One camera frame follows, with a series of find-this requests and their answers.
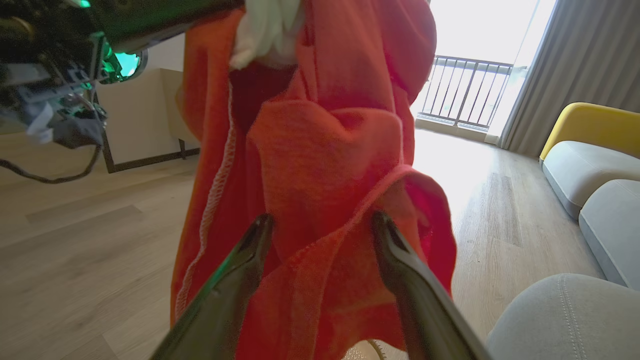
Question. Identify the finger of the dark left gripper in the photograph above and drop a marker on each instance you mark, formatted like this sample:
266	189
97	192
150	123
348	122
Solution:
165	17

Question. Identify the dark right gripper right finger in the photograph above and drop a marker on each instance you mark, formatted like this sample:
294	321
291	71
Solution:
420	305

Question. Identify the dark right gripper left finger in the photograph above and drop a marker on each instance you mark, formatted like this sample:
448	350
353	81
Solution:
225	300

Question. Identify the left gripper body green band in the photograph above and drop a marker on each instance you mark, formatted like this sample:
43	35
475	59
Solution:
45	65

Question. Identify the white garment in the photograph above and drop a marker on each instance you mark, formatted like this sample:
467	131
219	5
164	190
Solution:
267	30

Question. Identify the red garment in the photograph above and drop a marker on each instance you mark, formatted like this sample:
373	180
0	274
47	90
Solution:
325	165

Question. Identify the cream laundry basket brown rim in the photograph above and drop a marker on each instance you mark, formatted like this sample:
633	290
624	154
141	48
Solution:
365	353

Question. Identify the large grey sofa seat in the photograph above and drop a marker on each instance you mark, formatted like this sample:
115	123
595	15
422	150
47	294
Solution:
565	320

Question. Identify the grey sofa cushion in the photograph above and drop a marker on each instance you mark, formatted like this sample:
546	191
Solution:
617	230
580	167

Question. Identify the metal balcony railing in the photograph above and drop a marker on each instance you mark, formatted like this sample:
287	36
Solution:
465	90

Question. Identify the yellow sofa backrest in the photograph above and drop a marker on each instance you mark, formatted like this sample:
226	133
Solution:
595	125

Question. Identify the grey curtain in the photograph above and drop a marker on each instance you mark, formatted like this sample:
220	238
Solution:
575	65

